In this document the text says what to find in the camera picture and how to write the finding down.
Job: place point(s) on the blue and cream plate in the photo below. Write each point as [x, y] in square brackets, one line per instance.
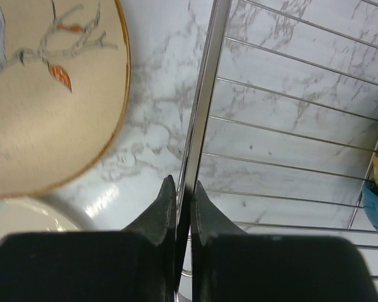
[43, 214]

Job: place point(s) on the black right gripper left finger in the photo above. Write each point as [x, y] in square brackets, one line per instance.
[133, 264]

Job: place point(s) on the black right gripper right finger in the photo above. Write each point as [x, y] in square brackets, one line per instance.
[229, 264]

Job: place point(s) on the beige bird plate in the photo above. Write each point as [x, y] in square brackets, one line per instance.
[64, 87]

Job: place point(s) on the metal wire dish rack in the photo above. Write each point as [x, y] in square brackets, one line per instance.
[284, 127]

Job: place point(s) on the blue polka dot dish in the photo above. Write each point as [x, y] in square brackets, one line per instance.
[370, 202]

